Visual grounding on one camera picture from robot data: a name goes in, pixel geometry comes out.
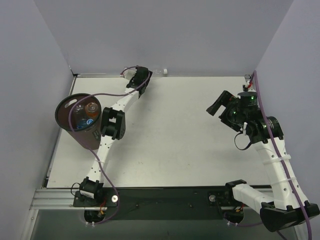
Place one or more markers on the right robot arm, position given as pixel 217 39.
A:
pixel 288 206

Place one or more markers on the blue label plastic bottle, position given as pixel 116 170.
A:
pixel 83 123

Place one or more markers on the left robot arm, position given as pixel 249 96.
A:
pixel 112 128

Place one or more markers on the aluminium frame rail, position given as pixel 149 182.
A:
pixel 170 141

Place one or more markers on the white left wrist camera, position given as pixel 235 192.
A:
pixel 129 73

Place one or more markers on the orange label plastic bottle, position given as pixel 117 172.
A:
pixel 92 110

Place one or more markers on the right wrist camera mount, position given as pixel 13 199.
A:
pixel 247 86

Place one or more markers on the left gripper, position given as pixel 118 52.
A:
pixel 139 80

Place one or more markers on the white label clear bottle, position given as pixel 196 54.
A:
pixel 78 112

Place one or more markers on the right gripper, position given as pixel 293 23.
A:
pixel 225 110

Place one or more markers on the brown round bin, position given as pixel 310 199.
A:
pixel 89 137

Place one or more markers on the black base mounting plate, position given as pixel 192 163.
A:
pixel 164 203

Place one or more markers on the clear crushed plastic bottle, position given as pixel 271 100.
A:
pixel 160 72

